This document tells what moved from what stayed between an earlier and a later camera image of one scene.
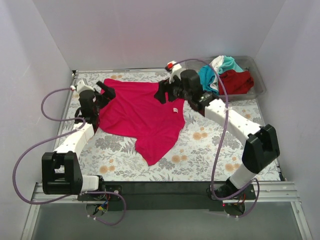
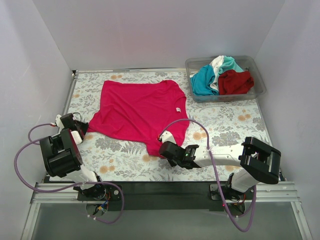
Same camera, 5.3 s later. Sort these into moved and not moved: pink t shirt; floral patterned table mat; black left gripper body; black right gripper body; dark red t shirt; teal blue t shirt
Moved: black right gripper body; black left gripper body
Not moved: floral patterned table mat; teal blue t shirt; dark red t shirt; pink t shirt
